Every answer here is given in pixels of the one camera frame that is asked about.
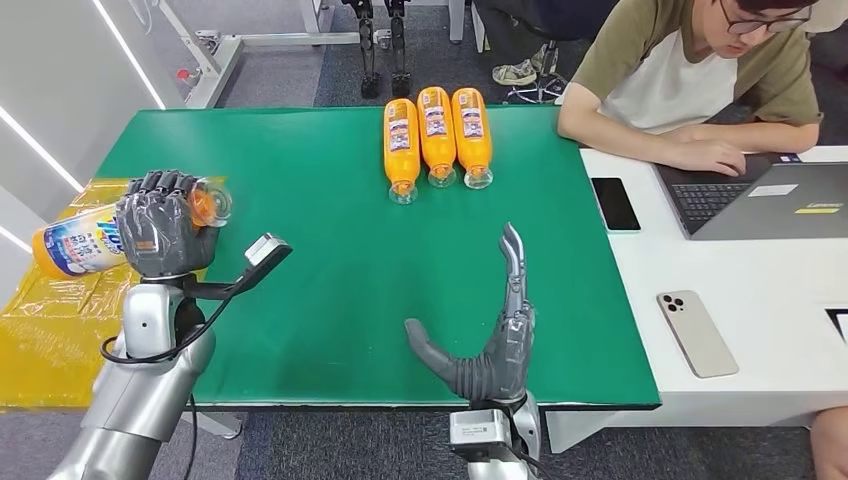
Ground office chair base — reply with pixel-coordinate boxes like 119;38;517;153
504;40;570;106

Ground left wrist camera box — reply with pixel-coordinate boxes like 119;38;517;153
243;232;293;278

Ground black and white card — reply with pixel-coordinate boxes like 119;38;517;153
824;306;848;344

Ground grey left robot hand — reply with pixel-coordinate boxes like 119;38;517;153
115;169;221;280

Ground green table mat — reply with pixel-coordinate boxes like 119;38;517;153
95;105;662;409

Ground black smartphone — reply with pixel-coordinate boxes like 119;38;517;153
590;176;643;233

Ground black robot leg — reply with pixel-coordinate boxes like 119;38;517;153
384;0;413;99
341;0;384;101

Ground black glasses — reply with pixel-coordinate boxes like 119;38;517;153
719;0;814;36

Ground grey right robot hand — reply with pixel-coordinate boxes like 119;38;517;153
404;222;537;404

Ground orange bottle with label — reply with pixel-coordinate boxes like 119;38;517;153
31;176;234;280
451;87;494;191
416;86;458;189
382;97;421;206

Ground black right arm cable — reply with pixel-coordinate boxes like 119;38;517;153
510;447;551;480

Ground white metal stand frame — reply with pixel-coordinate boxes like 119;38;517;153
155;0;467;111

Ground yellow taped cardboard box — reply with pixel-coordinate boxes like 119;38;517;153
0;175;228;410

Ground person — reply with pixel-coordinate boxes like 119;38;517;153
473;0;621;87

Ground white desk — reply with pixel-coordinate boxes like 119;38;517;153
546;145;848;456

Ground beige smartphone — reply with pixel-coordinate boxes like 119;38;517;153
656;290;740;380

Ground grey laptop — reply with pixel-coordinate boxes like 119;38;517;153
652;152;848;242

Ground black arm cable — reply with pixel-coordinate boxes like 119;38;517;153
510;447;551;480
99;281;241;480

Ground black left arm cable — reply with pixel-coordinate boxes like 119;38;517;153
99;281;241;480

